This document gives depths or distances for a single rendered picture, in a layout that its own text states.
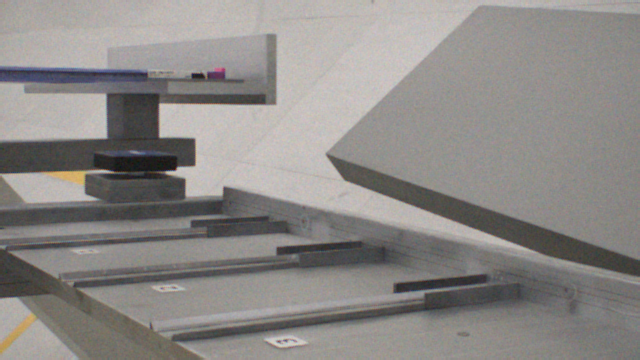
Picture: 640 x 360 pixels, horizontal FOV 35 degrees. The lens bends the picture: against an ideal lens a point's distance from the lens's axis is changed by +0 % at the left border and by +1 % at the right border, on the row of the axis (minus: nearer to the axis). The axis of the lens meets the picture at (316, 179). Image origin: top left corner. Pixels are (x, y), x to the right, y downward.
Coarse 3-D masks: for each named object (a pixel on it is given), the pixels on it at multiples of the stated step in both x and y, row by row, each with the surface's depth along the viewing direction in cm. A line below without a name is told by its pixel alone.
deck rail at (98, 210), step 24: (0, 216) 67; (24, 216) 68; (48, 216) 69; (72, 216) 70; (96, 216) 71; (120, 216) 72; (144, 216) 73; (0, 264) 68; (0, 288) 68; (24, 288) 69
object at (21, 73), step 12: (0, 72) 82; (12, 72) 82; (24, 72) 83; (36, 72) 84; (48, 72) 84; (60, 72) 85; (72, 72) 86; (84, 72) 86; (96, 72) 87; (108, 72) 87; (120, 72) 88; (132, 72) 89; (144, 72) 89; (216, 72) 94
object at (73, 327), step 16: (0, 176) 92; (0, 192) 92; (16, 192) 93; (32, 304) 96; (48, 304) 95; (64, 304) 96; (48, 320) 97; (64, 320) 96; (80, 320) 97; (96, 320) 98; (64, 336) 98; (80, 336) 97; (96, 336) 98; (112, 336) 99; (80, 352) 99; (96, 352) 99; (112, 352) 100; (128, 352) 101; (144, 352) 102
